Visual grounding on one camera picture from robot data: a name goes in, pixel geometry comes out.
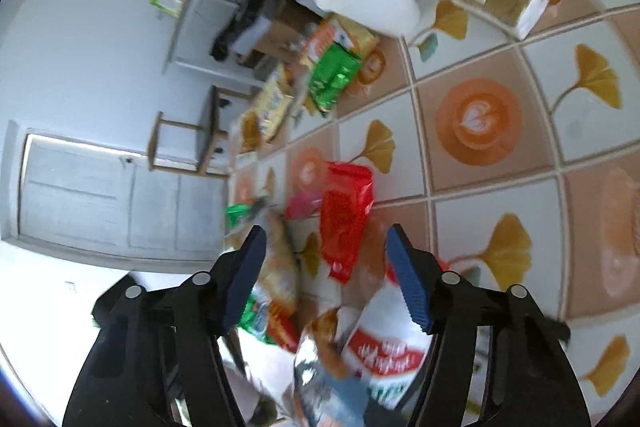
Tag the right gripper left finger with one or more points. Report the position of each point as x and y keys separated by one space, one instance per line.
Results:
x=154 y=345

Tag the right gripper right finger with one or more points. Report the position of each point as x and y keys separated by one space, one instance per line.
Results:
x=529 y=380

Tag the white red-capped milk bottle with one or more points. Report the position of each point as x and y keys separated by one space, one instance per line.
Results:
x=386 y=349

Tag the pink blue cracker bag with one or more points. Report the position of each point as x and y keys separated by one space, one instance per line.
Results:
x=326 y=390

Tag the green chip bag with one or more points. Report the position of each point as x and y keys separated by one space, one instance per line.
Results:
x=248 y=303

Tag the yellow Enaak noodle packet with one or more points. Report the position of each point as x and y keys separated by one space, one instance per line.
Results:
x=277 y=288

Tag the white door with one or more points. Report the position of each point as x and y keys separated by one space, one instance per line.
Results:
x=97 y=205

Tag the small wooden stool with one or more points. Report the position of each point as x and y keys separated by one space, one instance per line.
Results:
x=191 y=148

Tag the gold sachet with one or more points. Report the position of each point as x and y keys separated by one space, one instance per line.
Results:
x=250 y=136

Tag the red snack bag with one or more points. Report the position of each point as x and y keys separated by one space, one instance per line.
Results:
x=344 y=211

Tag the yellow snack packet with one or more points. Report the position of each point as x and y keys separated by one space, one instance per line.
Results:
x=273 y=102

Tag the small green wrapper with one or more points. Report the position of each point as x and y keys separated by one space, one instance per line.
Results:
x=332 y=74

